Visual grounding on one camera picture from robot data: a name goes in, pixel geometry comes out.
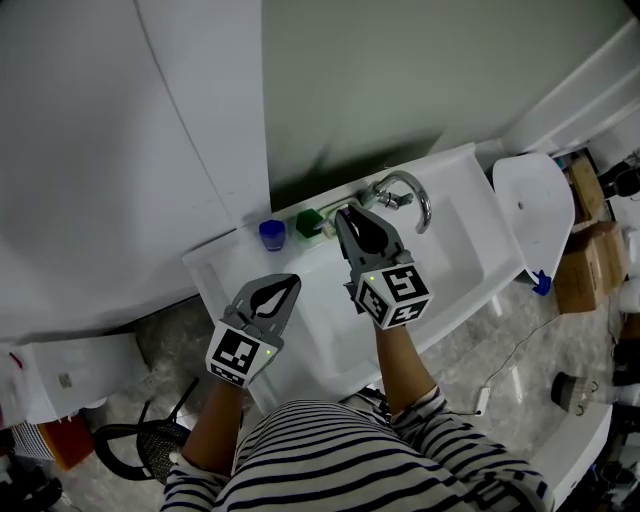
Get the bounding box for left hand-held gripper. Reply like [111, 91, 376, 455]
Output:
[204, 273, 303, 389]

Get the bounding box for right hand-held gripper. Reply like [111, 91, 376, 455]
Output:
[333, 205, 432, 332]

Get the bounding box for blue cup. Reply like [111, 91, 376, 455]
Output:
[258, 218, 288, 254]

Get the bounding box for person's left forearm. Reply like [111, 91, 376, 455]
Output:
[180, 384, 246, 474]

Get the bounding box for person's right forearm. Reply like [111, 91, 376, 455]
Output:
[374, 322, 436, 416]

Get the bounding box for clear soap dish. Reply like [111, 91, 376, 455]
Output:
[315, 199, 351, 239]

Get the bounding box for chrome faucet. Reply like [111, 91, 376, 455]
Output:
[369, 170, 432, 235]

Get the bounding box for white sink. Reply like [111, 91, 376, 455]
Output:
[182, 142, 526, 416]

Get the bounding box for black waist pouch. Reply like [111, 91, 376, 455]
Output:
[362, 384, 394, 416]

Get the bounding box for white loose ceramic basin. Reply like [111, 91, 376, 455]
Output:
[492, 152, 576, 286]

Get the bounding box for black mesh stool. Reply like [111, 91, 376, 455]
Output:
[94, 377, 201, 484]

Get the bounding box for person in striped shirt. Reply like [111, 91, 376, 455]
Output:
[162, 387, 554, 512]

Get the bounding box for white box unit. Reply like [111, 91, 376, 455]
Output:
[22, 332, 151, 426]

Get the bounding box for large cardboard box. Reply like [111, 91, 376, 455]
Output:
[554, 220, 629, 315]

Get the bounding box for small cardboard box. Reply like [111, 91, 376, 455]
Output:
[567, 157, 606, 224]

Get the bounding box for orange box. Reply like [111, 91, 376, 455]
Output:
[39, 414, 96, 471]

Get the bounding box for striped woven basket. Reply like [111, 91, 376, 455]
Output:
[551, 372, 599, 414]

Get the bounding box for black device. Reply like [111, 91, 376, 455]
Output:
[597, 158, 640, 201]

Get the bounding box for white bathtub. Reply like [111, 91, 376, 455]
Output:
[532, 404, 614, 506]

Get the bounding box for white thin cable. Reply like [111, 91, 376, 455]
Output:
[479, 312, 616, 416]

